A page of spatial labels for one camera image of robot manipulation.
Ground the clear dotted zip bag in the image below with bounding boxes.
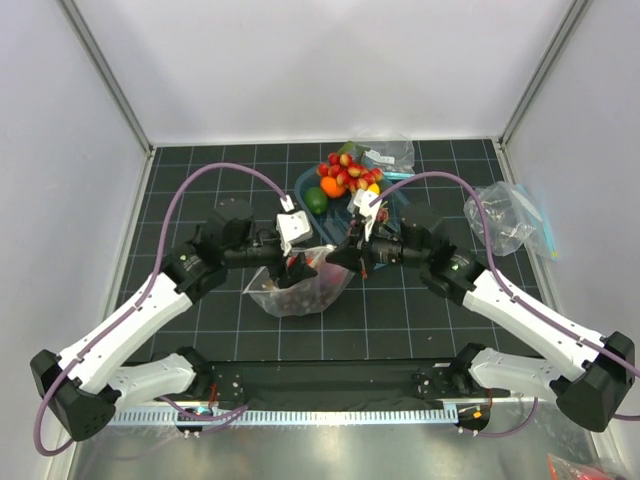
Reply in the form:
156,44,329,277
243,245,354,317

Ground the dark red grape bunch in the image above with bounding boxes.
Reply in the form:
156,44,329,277
271,289,330,316

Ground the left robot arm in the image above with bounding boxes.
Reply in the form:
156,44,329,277
30,200,317,442

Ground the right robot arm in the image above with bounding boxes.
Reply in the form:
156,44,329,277
327,199,635,433

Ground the flat zip bag blue zipper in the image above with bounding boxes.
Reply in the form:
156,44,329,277
348,138,416,181

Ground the crumpled clear zip bag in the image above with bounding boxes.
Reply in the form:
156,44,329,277
476,181,558,260

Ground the blue plastic basket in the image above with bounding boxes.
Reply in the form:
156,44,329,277
294,167,409,246

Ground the light pink grape bunch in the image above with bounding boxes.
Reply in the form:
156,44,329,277
376,206,390,224

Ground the yellow lemon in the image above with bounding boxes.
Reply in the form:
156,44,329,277
368,183,381,195

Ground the green lime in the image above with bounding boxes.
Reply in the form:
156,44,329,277
304,187,328,215

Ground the orange fruit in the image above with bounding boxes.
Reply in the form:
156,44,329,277
320,176,346,199

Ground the red cherry bunch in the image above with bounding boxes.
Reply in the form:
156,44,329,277
316,152,384,193

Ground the red packaged item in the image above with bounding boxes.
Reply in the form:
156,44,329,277
547,454,631,480

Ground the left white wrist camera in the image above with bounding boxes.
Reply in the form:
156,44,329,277
276,195,313,256

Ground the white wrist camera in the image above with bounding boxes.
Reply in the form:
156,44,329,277
347,189,381,241
276,195,313,256

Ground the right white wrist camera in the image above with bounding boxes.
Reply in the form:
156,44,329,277
347,189,381,241

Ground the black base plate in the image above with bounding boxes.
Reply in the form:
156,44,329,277
124,357,511,412

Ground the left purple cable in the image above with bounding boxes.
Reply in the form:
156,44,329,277
32,162,296,457

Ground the perforated metal rail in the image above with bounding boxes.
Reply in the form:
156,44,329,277
108,404,458,428

